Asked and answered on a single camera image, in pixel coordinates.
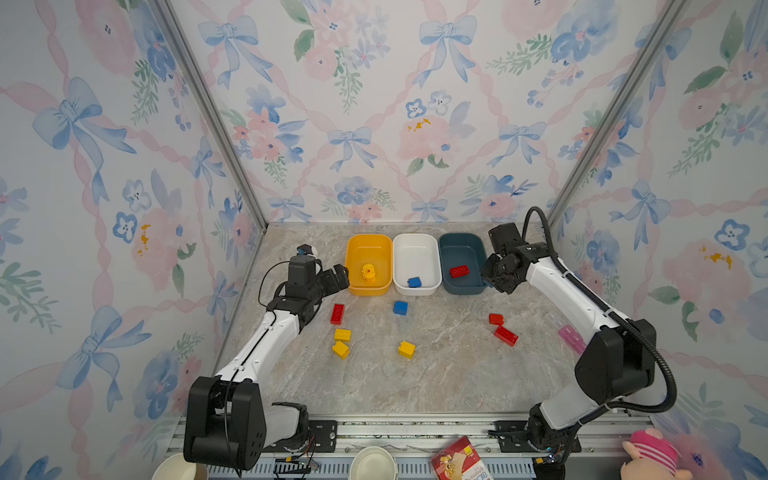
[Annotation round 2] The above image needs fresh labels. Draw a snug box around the yellow round lego piece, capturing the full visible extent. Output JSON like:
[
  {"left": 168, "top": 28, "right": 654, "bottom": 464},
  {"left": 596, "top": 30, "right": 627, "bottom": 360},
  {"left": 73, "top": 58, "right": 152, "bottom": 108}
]
[{"left": 361, "top": 263, "right": 377, "bottom": 283}]

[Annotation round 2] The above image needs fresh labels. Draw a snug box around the yellow plastic bin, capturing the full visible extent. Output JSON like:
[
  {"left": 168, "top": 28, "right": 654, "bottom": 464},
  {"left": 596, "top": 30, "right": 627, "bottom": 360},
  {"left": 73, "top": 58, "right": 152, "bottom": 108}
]
[{"left": 345, "top": 234, "right": 393, "bottom": 297}]

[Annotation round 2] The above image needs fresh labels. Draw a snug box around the dark teal plastic bin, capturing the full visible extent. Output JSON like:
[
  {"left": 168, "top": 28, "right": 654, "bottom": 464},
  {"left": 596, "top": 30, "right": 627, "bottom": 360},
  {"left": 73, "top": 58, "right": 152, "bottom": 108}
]
[{"left": 438, "top": 232, "right": 487, "bottom": 296}]

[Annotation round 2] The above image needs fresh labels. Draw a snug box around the white plastic bin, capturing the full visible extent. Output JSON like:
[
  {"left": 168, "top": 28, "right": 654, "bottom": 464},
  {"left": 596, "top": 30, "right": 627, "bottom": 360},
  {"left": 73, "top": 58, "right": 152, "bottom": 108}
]
[{"left": 393, "top": 233, "right": 442, "bottom": 296}]

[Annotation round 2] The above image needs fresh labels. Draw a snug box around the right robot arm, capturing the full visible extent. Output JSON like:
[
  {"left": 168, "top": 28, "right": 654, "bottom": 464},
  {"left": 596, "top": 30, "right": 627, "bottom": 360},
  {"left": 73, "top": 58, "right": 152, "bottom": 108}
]
[{"left": 483, "top": 239, "right": 678, "bottom": 452}]

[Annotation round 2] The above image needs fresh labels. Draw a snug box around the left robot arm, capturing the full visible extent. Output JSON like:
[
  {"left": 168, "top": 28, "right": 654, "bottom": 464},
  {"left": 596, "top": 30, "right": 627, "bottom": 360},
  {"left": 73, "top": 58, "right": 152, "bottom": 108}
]
[{"left": 183, "top": 255, "right": 350, "bottom": 471}]

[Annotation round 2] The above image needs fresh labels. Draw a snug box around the yellow lego brick upper left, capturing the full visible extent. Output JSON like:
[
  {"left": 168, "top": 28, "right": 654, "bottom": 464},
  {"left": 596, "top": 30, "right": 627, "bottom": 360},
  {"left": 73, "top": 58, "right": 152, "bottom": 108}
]
[{"left": 334, "top": 329, "right": 352, "bottom": 342}]

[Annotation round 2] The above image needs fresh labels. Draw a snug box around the yellow lego brick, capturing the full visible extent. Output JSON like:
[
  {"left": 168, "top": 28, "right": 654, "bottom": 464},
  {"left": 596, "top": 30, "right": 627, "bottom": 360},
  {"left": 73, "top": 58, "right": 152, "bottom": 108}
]
[
  {"left": 398, "top": 341, "right": 416, "bottom": 359},
  {"left": 334, "top": 329, "right": 352, "bottom": 342},
  {"left": 332, "top": 341, "right": 350, "bottom": 359}
]

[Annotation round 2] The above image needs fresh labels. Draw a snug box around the long red lego brick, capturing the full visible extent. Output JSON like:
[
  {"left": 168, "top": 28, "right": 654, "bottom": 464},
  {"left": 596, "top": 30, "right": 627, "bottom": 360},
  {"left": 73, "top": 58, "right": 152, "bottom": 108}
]
[{"left": 494, "top": 325, "right": 519, "bottom": 347}]

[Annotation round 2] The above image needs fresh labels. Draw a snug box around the yellow lego brick lower left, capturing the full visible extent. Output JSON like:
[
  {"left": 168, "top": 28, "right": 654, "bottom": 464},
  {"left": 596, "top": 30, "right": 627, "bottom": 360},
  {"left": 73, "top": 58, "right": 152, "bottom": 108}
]
[{"left": 332, "top": 341, "right": 350, "bottom": 359}]

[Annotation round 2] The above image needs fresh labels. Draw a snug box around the pink lego brick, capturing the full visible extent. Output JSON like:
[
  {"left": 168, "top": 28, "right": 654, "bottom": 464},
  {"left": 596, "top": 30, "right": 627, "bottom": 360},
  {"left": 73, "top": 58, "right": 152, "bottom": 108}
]
[{"left": 558, "top": 324, "right": 587, "bottom": 355}]

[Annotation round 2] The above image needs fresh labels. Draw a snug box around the yellow lego brick centre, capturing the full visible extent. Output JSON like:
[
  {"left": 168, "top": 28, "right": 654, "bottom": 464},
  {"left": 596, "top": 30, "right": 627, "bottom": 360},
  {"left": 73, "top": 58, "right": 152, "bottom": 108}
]
[{"left": 398, "top": 341, "right": 416, "bottom": 359}]

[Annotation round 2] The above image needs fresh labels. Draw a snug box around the white paper cup centre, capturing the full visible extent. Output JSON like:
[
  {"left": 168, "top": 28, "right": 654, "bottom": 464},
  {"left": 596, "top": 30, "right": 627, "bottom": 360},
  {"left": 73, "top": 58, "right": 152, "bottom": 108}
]
[{"left": 348, "top": 446, "right": 398, "bottom": 480}]

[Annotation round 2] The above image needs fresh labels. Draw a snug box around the red snack box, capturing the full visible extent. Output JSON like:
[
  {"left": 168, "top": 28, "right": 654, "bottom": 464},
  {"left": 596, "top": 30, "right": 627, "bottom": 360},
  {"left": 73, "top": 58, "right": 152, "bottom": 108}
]
[{"left": 430, "top": 436, "right": 493, "bottom": 480}]

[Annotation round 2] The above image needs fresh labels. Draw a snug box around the paper cup left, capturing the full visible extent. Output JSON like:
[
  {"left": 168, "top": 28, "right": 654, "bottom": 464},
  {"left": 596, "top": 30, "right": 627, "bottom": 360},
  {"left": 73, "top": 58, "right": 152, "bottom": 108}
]
[{"left": 151, "top": 453, "right": 209, "bottom": 480}]

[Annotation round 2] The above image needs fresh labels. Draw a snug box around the pink plush toy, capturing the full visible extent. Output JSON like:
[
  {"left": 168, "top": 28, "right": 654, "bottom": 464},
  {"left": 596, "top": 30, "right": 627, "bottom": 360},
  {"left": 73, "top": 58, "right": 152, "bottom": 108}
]
[{"left": 620, "top": 428, "right": 693, "bottom": 480}]

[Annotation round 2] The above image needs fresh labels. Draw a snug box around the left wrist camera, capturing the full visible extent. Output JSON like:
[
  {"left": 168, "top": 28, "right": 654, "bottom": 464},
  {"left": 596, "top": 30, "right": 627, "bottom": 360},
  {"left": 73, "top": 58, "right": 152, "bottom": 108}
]
[{"left": 288, "top": 244, "right": 322, "bottom": 288}]

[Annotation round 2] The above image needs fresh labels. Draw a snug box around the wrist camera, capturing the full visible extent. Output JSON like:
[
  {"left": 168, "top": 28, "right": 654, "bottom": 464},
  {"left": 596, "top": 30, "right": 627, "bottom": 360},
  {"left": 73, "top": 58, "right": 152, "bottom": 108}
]
[
  {"left": 488, "top": 223, "right": 524, "bottom": 256},
  {"left": 288, "top": 244, "right": 322, "bottom": 288}
]

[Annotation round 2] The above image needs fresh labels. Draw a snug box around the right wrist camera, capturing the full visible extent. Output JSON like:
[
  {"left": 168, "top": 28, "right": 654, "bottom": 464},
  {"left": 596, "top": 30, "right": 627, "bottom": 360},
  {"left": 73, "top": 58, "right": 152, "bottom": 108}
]
[{"left": 488, "top": 223, "right": 524, "bottom": 256}]

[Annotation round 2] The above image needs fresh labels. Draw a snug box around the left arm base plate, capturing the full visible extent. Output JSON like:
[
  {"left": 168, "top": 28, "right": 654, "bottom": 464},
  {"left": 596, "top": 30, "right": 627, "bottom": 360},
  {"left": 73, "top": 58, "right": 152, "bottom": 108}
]
[{"left": 264, "top": 420, "right": 339, "bottom": 454}]

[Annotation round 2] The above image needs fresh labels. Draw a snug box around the aluminium rail frame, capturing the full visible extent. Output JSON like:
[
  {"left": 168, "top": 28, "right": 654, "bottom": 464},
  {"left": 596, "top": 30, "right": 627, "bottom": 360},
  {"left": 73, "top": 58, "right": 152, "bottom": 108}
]
[{"left": 164, "top": 413, "right": 655, "bottom": 480}]

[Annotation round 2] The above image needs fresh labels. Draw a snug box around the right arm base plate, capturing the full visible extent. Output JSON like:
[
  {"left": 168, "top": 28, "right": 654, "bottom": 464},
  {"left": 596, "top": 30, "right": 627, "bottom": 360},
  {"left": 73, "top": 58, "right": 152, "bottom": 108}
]
[{"left": 488, "top": 420, "right": 582, "bottom": 455}]

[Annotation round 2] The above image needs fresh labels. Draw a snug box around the black corrugated cable right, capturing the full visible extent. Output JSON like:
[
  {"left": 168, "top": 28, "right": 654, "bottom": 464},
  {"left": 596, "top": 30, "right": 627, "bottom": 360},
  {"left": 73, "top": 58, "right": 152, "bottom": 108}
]
[{"left": 521, "top": 206, "right": 679, "bottom": 415}]

